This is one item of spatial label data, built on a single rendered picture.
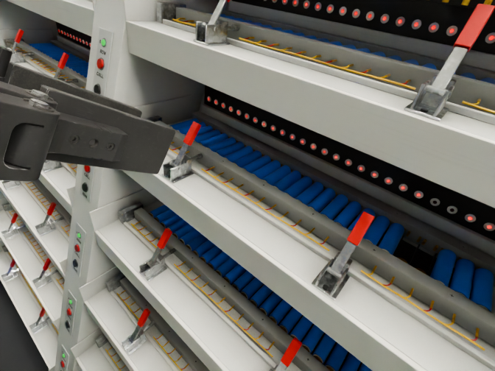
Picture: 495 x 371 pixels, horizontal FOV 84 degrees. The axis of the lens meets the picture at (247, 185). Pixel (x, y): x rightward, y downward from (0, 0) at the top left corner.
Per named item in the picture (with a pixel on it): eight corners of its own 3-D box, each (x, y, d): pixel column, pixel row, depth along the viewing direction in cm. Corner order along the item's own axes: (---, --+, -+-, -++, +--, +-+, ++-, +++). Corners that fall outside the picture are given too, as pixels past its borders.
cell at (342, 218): (359, 214, 41) (340, 236, 36) (347, 207, 42) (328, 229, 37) (363, 205, 40) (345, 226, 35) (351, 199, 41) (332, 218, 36)
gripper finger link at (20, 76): (-3, 126, 13) (-8, 121, 13) (127, 152, 19) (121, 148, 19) (15, 65, 12) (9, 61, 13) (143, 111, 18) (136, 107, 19)
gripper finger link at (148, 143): (40, 82, 11) (48, 88, 11) (169, 126, 17) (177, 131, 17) (19, 150, 12) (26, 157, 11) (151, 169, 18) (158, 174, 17)
